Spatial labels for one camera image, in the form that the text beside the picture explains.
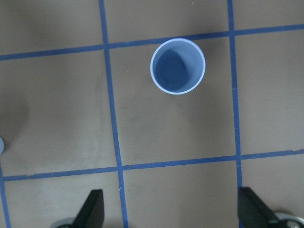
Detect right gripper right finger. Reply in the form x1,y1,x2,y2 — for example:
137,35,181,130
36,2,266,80
237,187,279,228

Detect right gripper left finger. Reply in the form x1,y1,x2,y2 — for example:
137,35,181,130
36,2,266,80
72,189,105,228

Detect blue cup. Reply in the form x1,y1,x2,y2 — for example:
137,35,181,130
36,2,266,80
150,38,206,95

